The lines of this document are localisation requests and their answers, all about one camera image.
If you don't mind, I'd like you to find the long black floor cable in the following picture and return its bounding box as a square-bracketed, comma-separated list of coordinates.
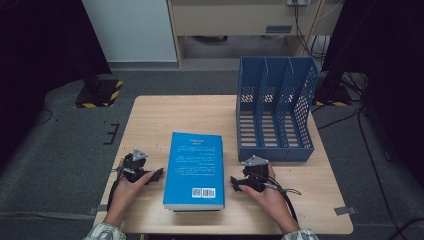
[316, 106, 401, 231]

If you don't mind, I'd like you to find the person's left hand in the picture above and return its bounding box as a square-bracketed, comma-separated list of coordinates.
[109, 172, 155, 214]

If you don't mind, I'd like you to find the striped stand base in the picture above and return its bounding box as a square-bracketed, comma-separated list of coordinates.
[314, 83, 353, 108]
[73, 74, 124, 109]

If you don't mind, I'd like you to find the blue book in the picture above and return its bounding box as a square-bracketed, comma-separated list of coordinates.
[162, 131, 226, 210]

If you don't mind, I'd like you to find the hand-held gripper black cable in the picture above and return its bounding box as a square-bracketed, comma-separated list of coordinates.
[263, 179, 303, 223]
[107, 166, 126, 211]

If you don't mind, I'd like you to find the grey tape piece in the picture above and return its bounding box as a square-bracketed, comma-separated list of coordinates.
[88, 204, 109, 215]
[333, 205, 357, 216]

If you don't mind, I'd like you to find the grey label on desk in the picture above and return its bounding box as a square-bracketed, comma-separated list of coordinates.
[265, 24, 294, 34]

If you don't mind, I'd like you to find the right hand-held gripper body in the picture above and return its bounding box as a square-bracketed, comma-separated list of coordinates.
[241, 154, 270, 193]

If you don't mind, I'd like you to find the thick black floor cable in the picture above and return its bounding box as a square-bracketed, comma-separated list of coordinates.
[388, 218, 424, 240]

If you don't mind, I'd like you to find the wooden desk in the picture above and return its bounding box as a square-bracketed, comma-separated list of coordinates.
[166, 0, 344, 68]

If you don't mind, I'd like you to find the yellow hanging cable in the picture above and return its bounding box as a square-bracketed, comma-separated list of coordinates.
[304, 0, 326, 56]

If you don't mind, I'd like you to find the black hanging cable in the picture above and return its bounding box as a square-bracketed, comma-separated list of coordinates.
[293, 0, 326, 61]

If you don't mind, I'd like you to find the black curtain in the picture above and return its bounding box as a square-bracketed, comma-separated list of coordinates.
[321, 0, 424, 188]
[0, 0, 113, 168]

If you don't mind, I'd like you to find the right hand-held gripper black cable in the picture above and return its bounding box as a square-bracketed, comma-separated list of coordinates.
[263, 179, 303, 223]

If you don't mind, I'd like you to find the blue file rack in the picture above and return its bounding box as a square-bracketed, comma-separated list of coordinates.
[235, 55, 319, 163]

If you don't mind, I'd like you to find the white panel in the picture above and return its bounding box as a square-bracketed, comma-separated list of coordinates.
[81, 0, 178, 63]

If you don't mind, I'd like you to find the person's right hand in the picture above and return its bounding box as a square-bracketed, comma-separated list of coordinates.
[239, 163, 296, 224]

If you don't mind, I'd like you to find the left hand-held gripper black cable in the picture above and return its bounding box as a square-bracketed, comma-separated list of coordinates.
[107, 166, 126, 211]

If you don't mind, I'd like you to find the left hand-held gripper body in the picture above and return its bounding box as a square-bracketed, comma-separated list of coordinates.
[118, 147, 152, 184]

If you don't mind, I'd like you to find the thin black floor cable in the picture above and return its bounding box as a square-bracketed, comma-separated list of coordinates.
[33, 108, 54, 128]

